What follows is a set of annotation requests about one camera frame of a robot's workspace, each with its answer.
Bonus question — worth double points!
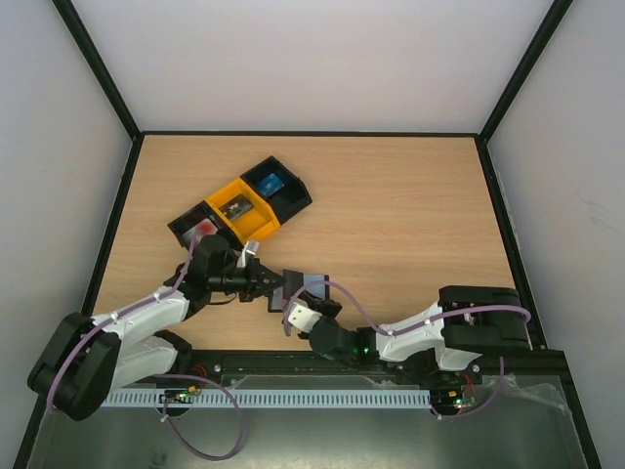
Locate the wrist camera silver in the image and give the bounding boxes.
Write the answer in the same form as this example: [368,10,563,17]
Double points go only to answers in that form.
[236,239,260,269]
[284,302,321,336]

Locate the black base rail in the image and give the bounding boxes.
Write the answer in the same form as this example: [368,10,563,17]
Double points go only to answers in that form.
[48,346,567,387]

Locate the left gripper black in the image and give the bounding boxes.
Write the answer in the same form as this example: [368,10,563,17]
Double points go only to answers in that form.
[209,257,286,303]

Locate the black bin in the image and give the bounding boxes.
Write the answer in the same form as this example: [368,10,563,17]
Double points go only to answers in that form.
[168,201,229,247]
[241,155,313,225]

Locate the blue card in bin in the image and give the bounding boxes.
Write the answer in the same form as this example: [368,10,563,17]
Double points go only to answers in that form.
[257,173,284,198]

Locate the black card in bin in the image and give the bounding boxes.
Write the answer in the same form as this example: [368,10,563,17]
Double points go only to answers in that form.
[220,193,254,222]

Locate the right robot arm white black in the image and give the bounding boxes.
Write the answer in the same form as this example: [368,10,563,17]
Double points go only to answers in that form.
[283,285,532,383]

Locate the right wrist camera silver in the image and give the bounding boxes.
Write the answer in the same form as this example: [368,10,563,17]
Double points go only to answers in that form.
[284,302,321,336]

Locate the grey slotted cable duct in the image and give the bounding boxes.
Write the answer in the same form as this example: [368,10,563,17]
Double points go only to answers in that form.
[103,388,431,409]

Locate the black bin left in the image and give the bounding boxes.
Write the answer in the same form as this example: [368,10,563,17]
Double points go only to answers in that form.
[168,201,229,247]

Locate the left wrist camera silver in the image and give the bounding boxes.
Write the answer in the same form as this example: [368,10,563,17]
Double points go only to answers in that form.
[236,239,260,269]

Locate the yellow bin middle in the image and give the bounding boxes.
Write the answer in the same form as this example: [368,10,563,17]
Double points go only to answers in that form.
[205,178,280,244]

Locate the black bin right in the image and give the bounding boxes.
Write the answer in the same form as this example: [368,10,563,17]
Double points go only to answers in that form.
[241,155,313,225]

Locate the black card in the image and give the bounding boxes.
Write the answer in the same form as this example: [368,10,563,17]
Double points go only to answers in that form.
[220,193,254,222]
[282,269,304,301]

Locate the black cage frame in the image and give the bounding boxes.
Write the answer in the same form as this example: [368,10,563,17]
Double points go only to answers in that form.
[12,0,603,469]

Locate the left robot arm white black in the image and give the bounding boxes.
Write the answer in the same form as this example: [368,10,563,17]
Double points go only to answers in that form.
[27,234,284,421]

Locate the red white card in bin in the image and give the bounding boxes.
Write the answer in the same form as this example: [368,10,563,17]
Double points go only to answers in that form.
[182,218,218,249]

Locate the black leather card holder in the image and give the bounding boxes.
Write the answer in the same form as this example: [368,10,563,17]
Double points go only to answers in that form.
[268,274,330,313]

